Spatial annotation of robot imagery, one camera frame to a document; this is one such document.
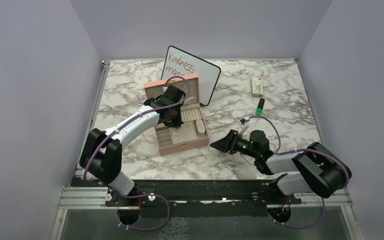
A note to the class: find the pink jewelry box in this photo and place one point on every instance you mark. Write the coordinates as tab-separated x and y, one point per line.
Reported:
176	139

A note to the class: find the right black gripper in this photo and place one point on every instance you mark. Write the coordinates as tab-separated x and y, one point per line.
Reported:
227	144

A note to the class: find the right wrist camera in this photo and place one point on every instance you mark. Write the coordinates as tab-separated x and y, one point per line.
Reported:
243	125

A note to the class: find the beige oval cushion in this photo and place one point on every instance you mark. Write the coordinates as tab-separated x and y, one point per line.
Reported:
200	128

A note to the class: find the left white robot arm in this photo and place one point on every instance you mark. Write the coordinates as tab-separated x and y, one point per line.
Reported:
102	152

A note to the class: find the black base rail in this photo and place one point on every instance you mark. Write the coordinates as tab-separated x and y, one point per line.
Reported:
198	198

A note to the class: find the small white card box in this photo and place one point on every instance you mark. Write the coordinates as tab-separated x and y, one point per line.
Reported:
257	87

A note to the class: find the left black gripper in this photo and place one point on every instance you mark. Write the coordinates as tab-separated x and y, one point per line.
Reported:
177	122

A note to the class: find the small whiteboard with writing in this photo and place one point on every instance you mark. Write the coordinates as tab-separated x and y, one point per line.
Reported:
179	62

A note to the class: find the green marker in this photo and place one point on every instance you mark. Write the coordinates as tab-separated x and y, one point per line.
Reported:
260	107

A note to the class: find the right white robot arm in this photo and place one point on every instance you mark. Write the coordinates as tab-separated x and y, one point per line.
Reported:
313	169

